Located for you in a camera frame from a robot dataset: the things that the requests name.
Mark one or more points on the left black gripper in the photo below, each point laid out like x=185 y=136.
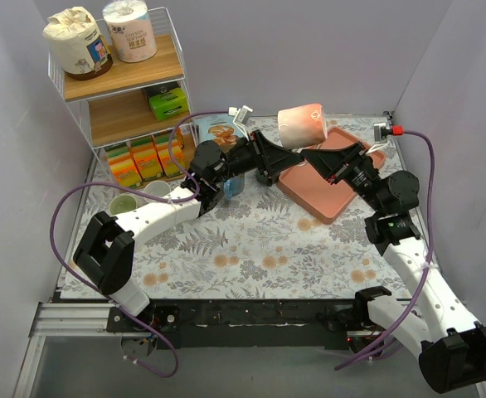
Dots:
x=260 y=153

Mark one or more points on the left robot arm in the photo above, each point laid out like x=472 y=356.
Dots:
x=105 y=253

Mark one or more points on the pink mug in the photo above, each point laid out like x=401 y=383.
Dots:
x=302 y=126

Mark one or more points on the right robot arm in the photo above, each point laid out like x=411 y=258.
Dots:
x=448 y=341

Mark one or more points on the snack bag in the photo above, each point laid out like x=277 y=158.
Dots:
x=218 y=128

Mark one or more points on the green mug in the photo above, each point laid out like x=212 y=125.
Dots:
x=123 y=203

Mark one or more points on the left sponge pack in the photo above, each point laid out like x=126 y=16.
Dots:
x=122 y=165

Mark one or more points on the patterned blue mug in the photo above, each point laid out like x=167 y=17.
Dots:
x=233 y=187

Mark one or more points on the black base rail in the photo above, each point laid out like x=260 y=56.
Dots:
x=186 y=323

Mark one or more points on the light blue mug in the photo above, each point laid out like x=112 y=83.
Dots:
x=157 y=189

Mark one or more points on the green tissue box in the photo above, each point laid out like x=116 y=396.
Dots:
x=166 y=101

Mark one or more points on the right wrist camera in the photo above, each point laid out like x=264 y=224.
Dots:
x=382 y=133

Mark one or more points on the pink tray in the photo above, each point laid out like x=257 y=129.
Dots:
x=306 y=188

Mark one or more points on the white toilet paper roll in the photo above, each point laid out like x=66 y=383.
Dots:
x=130 y=29

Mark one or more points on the middle sponge pack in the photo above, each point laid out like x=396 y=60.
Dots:
x=146 y=159

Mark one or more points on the beige toilet paper roll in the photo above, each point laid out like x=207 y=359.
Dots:
x=77 y=43

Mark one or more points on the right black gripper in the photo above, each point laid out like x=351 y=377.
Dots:
x=348 y=163

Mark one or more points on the white wire wooden shelf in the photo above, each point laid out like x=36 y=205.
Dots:
x=113 y=109

